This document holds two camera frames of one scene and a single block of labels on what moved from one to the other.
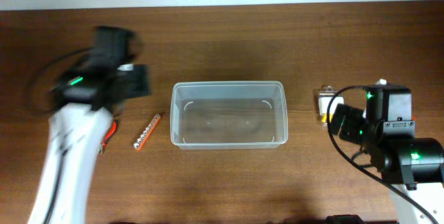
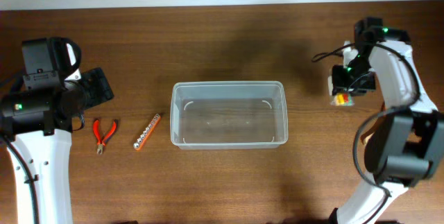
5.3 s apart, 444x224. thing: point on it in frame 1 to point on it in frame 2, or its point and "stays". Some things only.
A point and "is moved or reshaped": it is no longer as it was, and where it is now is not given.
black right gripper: x=352 y=116 to x=339 y=86
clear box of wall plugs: x=325 y=97 is moved or reshaped
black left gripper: x=142 y=72 to x=98 y=78
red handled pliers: x=109 y=136 stays
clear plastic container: x=228 y=115 stays
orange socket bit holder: x=141 y=141 stays
